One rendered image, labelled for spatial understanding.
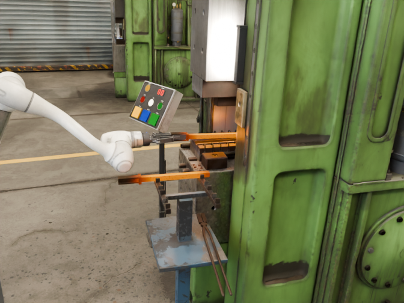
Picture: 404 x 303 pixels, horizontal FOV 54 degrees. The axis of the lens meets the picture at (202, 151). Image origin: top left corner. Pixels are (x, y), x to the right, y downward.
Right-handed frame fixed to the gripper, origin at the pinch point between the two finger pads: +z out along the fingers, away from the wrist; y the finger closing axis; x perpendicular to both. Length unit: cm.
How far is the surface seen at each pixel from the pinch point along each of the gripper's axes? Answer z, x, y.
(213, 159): 13.3, -6.4, 19.6
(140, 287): -23, -104, -7
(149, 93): -6, 10, -62
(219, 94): 19.6, 24.3, 7.5
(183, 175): -6.4, -6.1, 35.9
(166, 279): -5, -104, -11
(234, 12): 23, 65, 13
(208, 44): 11, 50, 13
